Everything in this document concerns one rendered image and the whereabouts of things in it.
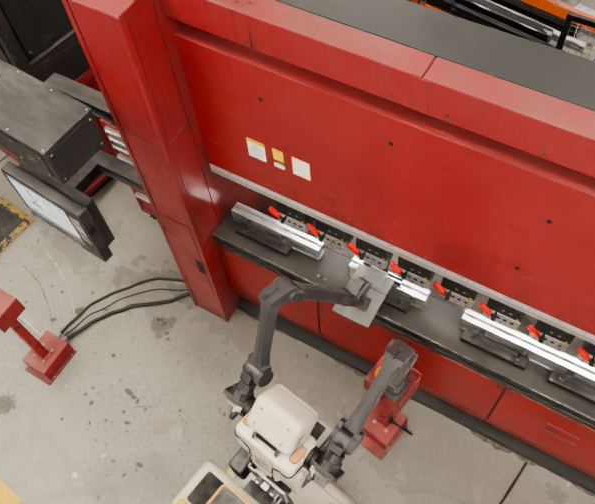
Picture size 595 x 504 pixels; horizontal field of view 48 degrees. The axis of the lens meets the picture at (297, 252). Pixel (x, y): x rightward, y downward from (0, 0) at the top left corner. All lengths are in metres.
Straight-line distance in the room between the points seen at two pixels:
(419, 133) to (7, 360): 3.06
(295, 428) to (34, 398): 2.21
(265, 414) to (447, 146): 1.12
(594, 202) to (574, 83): 0.35
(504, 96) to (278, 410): 1.29
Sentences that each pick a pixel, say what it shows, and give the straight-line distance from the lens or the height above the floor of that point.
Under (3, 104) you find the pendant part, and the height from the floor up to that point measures 1.95.
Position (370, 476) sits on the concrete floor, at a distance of 3.78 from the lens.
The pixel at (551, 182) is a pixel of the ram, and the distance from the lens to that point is 2.12.
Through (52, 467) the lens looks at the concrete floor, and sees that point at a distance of 4.11.
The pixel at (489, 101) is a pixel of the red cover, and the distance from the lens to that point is 1.95.
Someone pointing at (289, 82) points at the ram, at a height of 2.05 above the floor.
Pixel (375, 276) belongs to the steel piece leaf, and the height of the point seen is 1.00.
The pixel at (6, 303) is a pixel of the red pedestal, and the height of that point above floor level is 0.80.
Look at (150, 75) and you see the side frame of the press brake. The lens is 2.51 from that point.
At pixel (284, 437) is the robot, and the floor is 1.34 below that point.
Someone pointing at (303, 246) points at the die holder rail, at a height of 0.94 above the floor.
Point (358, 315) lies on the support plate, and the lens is 2.98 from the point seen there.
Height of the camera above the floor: 3.70
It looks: 59 degrees down
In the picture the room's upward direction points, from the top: 7 degrees counter-clockwise
